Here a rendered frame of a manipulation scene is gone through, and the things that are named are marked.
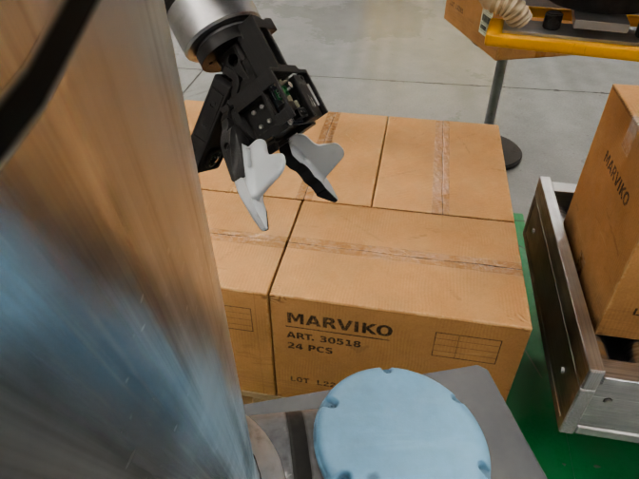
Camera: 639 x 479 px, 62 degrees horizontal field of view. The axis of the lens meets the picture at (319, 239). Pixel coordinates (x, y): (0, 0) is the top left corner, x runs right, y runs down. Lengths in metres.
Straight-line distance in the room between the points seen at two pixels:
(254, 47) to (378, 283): 0.83
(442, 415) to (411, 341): 0.82
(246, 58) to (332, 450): 0.38
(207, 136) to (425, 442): 0.38
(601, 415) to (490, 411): 0.46
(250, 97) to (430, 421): 0.34
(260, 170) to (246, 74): 0.11
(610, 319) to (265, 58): 0.95
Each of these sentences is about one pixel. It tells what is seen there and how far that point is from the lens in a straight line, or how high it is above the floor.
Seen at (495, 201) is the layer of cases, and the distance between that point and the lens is 1.64.
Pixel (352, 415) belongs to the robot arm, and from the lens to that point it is 0.47.
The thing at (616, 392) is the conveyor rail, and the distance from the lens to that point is 1.22.
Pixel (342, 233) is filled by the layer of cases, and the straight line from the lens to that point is 1.44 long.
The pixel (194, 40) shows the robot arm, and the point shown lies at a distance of 0.58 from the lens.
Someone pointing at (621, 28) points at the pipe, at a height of 1.17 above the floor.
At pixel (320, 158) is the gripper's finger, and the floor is 1.12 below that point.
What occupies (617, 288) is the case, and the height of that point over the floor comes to 0.69.
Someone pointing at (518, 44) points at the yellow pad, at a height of 1.13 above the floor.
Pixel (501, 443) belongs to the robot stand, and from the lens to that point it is 0.83.
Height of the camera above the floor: 1.43
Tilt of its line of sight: 39 degrees down
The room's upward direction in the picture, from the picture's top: straight up
